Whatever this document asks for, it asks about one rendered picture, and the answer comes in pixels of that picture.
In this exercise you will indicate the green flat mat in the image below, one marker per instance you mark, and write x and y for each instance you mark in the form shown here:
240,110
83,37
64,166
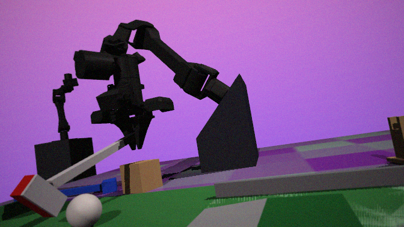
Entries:
179,207

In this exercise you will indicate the white ball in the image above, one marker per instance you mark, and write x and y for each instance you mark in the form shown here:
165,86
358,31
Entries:
84,210

